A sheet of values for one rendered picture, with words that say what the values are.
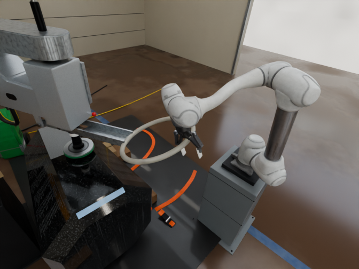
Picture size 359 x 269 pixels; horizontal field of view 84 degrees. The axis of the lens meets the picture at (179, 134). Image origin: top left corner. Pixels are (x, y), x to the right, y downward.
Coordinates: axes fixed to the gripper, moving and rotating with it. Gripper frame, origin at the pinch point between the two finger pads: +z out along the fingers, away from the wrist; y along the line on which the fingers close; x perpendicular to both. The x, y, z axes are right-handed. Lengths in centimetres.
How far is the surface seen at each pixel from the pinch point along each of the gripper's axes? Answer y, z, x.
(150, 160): 9.7, -10.0, 20.5
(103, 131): 65, -15, 8
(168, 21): 369, -64, -505
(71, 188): 70, 6, 45
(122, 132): 52, -12, 3
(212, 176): 11, 49, -27
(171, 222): 58, 102, -2
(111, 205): 48, 22, 38
